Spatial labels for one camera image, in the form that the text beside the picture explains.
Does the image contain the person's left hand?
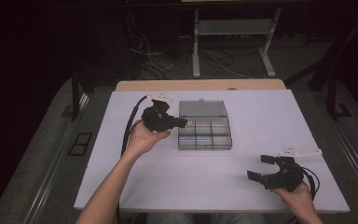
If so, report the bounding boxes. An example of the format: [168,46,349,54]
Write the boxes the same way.
[126,119,172,158]

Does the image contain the person's right hand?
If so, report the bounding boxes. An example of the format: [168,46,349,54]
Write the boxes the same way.
[270,181,314,214]

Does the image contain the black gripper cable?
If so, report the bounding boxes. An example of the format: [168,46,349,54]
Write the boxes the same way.
[301,166,321,202]
[120,94,149,157]

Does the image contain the wooden table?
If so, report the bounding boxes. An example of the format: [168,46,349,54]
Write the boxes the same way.
[115,77,287,92]

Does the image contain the black metal stand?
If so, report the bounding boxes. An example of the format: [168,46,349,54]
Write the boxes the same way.
[283,8,358,121]

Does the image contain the tangle of floor cables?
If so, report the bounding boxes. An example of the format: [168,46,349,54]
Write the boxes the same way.
[125,0,254,80]

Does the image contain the aluminium floor rail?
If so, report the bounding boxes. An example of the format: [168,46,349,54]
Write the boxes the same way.
[21,92,91,224]
[314,92,358,201]

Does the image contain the white metal stand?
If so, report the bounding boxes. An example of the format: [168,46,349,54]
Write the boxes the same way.
[191,7,283,79]

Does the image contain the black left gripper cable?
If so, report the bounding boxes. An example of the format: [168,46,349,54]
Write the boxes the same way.
[120,94,149,157]

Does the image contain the clear plastic compartment box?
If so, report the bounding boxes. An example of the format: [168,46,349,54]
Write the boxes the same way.
[177,98,234,151]

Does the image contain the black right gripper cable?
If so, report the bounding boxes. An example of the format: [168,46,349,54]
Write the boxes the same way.
[301,166,321,202]

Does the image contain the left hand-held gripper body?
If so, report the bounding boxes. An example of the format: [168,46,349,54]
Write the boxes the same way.
[140,91,181,133]

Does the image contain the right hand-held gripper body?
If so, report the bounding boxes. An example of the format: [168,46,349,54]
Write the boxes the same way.
[260,144,324,192]

